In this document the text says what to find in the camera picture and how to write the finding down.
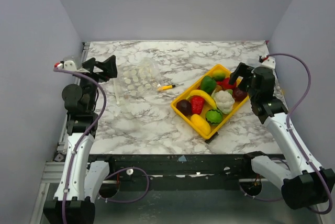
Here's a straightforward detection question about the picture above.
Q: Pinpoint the red strawberry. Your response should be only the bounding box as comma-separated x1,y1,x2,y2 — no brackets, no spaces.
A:
190,96,205,115

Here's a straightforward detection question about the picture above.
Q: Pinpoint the yellow green mango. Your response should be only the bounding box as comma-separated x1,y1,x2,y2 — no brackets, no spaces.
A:
212,69,226,82

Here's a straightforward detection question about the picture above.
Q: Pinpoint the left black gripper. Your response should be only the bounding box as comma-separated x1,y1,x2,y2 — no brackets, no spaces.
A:
79,54,118,110

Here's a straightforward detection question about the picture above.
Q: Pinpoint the red apple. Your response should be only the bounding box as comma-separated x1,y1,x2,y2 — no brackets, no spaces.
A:
221,77,237,90

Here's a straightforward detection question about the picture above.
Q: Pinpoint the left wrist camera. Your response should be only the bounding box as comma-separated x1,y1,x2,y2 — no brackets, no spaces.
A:
54,56,82,72

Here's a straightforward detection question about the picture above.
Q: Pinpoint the dark red plum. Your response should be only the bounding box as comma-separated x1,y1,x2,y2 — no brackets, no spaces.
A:
232,87,248,102

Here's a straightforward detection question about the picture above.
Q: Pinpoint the yellow lemon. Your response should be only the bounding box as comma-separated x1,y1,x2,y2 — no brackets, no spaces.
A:
191,114,211,136

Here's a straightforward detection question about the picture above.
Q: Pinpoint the yellow banana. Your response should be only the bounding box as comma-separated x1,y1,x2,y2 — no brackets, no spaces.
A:
186,89,217,109

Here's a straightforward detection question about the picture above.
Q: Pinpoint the white cauliflower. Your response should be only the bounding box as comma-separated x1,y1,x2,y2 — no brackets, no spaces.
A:
212,91,235,115

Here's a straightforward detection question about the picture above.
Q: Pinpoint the black table front rail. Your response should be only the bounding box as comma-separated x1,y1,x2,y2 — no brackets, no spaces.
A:
86,152,286,192

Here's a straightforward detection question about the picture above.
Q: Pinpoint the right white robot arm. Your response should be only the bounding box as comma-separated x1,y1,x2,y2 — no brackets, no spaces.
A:
229,63,334,209

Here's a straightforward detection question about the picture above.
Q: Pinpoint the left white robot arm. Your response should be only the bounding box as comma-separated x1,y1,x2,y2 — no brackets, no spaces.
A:
43,55,118,223

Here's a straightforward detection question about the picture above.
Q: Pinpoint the clear zip top bag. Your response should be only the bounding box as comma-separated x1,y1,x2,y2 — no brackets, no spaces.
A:
113,58,163,105

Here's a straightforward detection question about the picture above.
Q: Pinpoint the green bell pepper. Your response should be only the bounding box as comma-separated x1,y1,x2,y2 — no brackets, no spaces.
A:
200,75,217,95

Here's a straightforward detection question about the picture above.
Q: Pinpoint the yellow handled screwdriver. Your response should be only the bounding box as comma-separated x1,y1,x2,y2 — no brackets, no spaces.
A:
157,84,184,92

